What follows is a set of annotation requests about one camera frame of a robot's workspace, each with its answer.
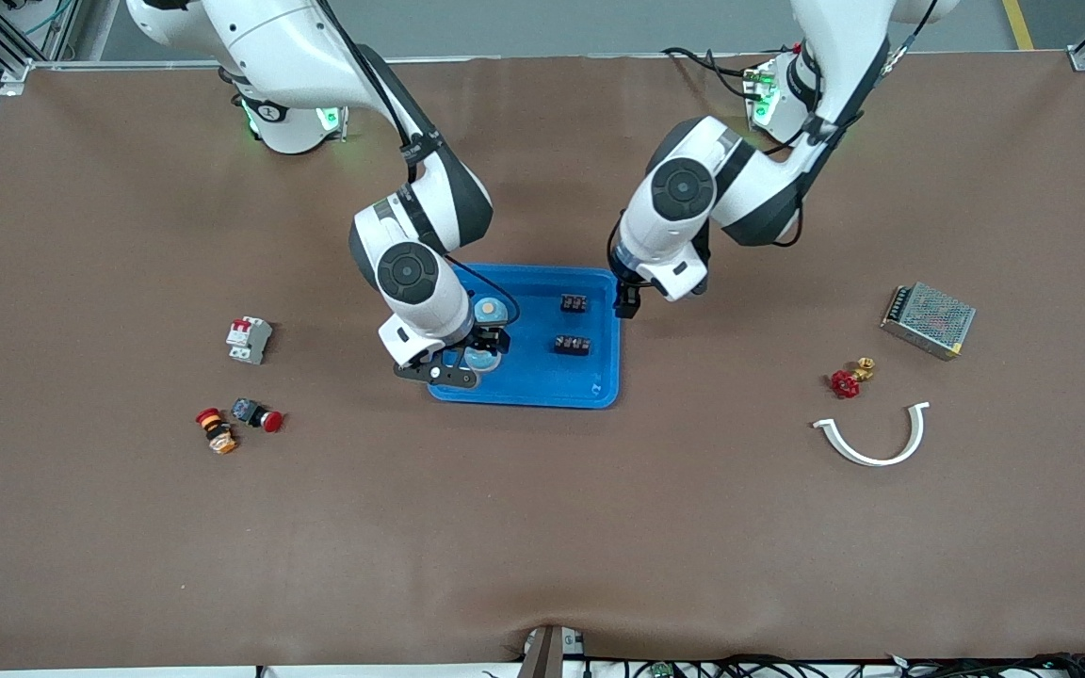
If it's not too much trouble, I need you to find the metal mesh power supply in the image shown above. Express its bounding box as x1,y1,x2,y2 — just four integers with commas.
880,282,978,362

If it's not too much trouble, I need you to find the white curved pipe clamp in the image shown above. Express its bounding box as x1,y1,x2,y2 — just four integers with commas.
811,401,932,468

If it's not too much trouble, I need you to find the yellow red emergency button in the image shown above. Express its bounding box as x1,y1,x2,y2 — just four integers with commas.
195,408,240,456

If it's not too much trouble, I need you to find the brass valve red handle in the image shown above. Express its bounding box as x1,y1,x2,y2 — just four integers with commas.
830,357,877,400

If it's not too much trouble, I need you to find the brown table mat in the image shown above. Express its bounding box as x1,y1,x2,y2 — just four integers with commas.
0,52,1085,671

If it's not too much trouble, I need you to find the blue plastic tray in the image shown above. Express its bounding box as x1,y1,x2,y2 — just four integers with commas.
427,263,622,411

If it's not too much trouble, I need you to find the white red circuit breaker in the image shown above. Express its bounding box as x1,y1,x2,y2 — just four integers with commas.
226,316,273,365

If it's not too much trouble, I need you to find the grey metal bracket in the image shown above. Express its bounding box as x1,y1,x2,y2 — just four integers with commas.
516,624,587,678

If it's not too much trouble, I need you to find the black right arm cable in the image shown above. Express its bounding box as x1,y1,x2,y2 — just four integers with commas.
315,0,523,332

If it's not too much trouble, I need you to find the red mushroom push button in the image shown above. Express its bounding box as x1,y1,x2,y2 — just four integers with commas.
230,397,285,434

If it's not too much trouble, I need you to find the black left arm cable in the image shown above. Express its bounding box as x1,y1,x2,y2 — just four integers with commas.
769,0,941,250

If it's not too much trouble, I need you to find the black cable bundle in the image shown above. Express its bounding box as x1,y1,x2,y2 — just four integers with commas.
590,653,1085,678

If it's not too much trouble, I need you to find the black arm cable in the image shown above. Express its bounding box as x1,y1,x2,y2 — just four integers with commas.
315,0,523,332
769,0,941,250

